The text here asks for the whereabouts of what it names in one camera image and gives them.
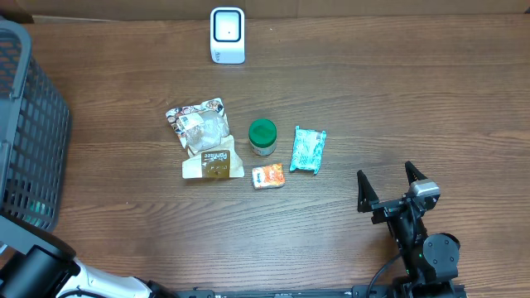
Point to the green lid white jar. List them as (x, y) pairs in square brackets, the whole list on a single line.
[(262, 135)]

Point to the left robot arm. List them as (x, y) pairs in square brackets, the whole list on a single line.
[(44, 266)]

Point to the grey plastic mesh basket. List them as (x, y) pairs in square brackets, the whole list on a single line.
[(35, 129)]

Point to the items inside basket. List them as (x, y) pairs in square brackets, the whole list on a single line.
[(38, 213)]

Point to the white barcode scanner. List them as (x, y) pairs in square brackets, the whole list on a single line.
[(227, 35)]

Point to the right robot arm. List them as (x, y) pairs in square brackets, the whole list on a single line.
[(430, 261)]

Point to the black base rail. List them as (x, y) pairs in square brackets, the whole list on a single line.
[(353, 292)]

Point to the orange tissue packet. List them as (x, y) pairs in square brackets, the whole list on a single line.
[(271, 176)]

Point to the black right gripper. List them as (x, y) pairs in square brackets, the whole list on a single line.
[(369, 202)]

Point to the mint green packet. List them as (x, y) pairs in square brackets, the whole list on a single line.
[(308, 147)]

